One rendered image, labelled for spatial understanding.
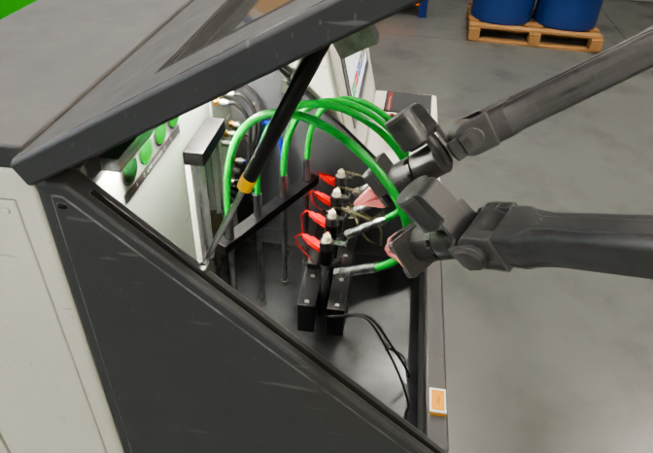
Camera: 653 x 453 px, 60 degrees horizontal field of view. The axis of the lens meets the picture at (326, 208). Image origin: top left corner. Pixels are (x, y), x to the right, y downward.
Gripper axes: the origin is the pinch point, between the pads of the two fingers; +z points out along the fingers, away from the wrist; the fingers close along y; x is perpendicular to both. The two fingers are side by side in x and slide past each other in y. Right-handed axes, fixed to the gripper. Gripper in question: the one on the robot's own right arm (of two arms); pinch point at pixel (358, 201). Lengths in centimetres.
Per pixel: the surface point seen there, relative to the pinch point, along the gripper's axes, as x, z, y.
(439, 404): 17.3, 1.2, -35.5
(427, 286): -12.6, 9.7, -29.3
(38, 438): 48, 56, 4
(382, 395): 10.6, 19.1, -36.5
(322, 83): -30.7, 10.2, 20.0
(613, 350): -109, 29, -145
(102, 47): 15, 9, 48
